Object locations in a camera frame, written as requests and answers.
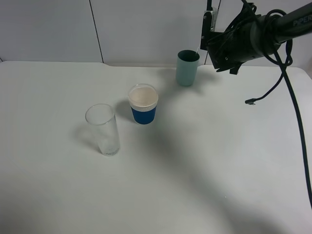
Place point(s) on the tall clear drinking glass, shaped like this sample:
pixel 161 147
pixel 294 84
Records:
pixel 102 120

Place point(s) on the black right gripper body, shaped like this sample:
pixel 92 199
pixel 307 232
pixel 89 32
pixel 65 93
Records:
pixel 223 49

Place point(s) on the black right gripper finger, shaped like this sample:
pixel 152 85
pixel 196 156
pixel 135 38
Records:
pixel 208 24

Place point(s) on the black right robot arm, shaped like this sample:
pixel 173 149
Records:
pixel 250 36

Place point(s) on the teal green plastic cup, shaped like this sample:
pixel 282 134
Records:
pixel 186 67

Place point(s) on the white cup blue sleeve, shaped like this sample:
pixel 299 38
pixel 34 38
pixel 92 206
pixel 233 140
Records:
pixel 143 99

